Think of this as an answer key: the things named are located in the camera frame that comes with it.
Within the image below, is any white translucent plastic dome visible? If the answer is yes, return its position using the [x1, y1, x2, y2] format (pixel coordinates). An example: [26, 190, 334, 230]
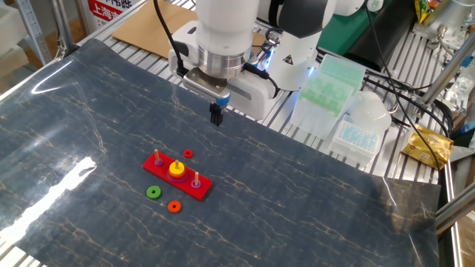
[347, 90, 393, 133]

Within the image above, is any green pipette tip box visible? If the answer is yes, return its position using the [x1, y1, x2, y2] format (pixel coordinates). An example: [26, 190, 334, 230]
[289, 54, 367, 140]

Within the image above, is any black table cable bundle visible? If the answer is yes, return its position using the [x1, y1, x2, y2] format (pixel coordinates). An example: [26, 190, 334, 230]
[365, 72, 454, 138]

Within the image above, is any white storage box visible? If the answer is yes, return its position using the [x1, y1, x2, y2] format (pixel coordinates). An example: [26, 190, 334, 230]
[0, 3, 29, 56]

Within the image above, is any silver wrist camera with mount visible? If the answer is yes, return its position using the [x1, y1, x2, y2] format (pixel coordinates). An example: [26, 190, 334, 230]
[183, 67, 232, 108]

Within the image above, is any dark blue marbled mat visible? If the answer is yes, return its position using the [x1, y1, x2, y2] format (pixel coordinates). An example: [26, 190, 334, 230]
[0, 39, 442, 267]

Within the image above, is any black camera cable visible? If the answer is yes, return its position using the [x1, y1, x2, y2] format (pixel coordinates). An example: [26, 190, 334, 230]
[153, 0, 189, 77]

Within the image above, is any blue pipette tip box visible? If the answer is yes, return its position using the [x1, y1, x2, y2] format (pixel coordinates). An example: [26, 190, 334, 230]
[328, 113, 385, 168]

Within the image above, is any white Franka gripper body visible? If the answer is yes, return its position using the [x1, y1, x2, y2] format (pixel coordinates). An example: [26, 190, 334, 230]
[168, 20, 278, 121]

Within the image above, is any brown cardboard sheet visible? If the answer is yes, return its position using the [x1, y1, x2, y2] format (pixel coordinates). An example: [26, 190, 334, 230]
[111, 0, 268, 60]

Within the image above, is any green Hanoi ring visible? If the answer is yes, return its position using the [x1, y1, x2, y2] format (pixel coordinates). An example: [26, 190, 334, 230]
[145, 185, 163, 200]

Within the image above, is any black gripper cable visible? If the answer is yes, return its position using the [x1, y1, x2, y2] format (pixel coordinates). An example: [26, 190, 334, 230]
[243, 62, 279, 98]

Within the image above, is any red white sign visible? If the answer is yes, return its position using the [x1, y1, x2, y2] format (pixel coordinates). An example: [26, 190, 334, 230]
[87, 0, 138, 29]

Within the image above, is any gold foil snack packet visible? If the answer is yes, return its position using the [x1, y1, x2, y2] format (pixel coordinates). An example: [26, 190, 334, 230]
[400, 124, 454, 171]

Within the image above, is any green board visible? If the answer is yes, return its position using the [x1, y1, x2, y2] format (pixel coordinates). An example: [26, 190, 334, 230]
[317, 0, 394, 56]

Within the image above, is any black sheet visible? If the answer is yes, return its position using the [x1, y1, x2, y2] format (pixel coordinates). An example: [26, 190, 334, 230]
[347, 0, 420, 73]

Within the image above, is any red Hanoi base with pegs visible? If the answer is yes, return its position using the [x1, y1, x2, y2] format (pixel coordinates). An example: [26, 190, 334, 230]
[142, 148, 214, 201]

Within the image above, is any yellow red snack packet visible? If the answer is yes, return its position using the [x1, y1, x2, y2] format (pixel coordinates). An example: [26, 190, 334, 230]
[414, 0, 446, 25]

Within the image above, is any perforated metal shelf bracket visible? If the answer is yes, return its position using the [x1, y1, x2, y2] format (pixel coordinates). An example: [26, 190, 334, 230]
[14, 0, 53, 66]

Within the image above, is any aluminium profile post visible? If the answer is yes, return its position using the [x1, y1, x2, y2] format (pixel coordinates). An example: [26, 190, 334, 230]
[419, 40, 475, 108]

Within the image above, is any aluminium profile beam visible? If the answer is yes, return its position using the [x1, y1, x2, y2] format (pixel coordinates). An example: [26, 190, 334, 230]
[436, 192, 475, 238]

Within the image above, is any yellow Hanoi ring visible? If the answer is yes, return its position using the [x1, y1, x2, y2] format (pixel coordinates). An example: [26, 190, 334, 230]
[168, 162, 186, 177]

